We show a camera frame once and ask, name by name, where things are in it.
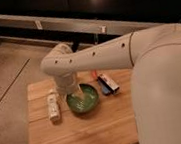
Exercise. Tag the green bowl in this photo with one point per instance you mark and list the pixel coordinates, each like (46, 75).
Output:
(85, 103)

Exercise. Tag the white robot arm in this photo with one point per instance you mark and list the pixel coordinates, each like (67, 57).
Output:
(154, 56)

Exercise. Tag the grey wall rail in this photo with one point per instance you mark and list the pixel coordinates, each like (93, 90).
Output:
(45, 30)

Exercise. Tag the white plastic bottle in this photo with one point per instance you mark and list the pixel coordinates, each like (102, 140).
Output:
(53, 108)

